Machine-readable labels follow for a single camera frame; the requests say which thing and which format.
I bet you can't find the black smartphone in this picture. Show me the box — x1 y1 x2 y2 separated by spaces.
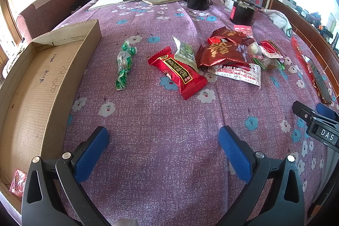
303 56 332 104

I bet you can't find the green clear candy packet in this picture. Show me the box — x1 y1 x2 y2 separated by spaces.
115 41 137 91

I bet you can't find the red gold foil envelope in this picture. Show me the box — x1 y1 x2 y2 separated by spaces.
291 37 332 104

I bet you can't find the clear green-edged snack packet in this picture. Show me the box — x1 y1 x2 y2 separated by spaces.
252 57 285 70

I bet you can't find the long red black-label snack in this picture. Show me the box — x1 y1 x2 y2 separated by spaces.
148 46 207 100

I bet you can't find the cardboard box tray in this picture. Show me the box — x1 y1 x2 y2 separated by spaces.
0 19 102 219

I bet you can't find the small red snack packet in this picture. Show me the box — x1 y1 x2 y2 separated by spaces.
259 41 283 59

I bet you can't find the green leaf snack packet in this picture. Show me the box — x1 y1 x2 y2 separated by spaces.
173 36 198 72

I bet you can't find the white cloth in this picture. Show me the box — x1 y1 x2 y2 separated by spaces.
261 9 292 38

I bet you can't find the white red sachet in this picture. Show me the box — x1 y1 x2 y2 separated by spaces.
208 64 261 87

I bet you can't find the maroon armchair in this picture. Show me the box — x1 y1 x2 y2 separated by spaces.
17 0 81 43

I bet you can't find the near black jar with cork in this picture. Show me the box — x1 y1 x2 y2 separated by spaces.
230 0 261 26

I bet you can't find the wooden bench backrest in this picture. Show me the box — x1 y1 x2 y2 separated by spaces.
268 0 339 99

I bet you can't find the purple floral tablecloth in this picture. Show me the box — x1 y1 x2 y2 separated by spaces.
52 0 339 226

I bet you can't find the dark red gold-character snack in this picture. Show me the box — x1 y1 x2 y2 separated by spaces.
195 42 252 67

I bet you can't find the pink cartoon snack packet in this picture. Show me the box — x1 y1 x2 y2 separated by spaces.
234 25 260 56

